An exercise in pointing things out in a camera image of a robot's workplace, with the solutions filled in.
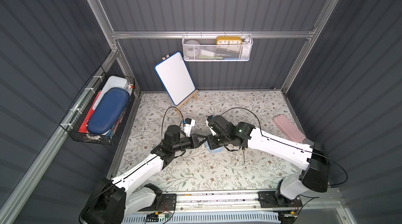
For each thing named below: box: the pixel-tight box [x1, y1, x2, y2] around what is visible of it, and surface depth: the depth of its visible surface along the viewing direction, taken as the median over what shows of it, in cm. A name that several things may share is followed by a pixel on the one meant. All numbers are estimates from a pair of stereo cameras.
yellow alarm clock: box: [216, 36, 243, 46], surface depth 90 cm
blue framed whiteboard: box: [153, 51, 196, 106], surface depth 95 cm
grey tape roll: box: [184, 39, 201, 58], surface depth 90 cm
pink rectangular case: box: [273, 114, 306, 143], surface depth 101 cm
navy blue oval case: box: [86, 87, 131, 136], surface depth 69 cm
